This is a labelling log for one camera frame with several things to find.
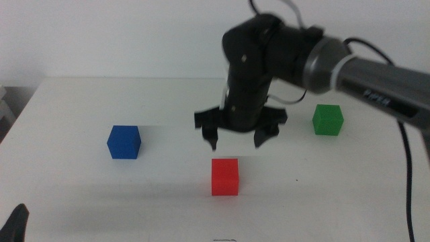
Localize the red cube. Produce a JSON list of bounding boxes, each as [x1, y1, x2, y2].
[[211, 158, 240, 196]]

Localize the green cube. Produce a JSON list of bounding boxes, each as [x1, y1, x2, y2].
[[312, 104, 345, 136]]

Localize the blue cube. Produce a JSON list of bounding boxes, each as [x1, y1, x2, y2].
[[106, 125, 142, 160]]

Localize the black braided cable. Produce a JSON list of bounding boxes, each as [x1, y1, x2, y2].
[[343, 36, 416, 242]]

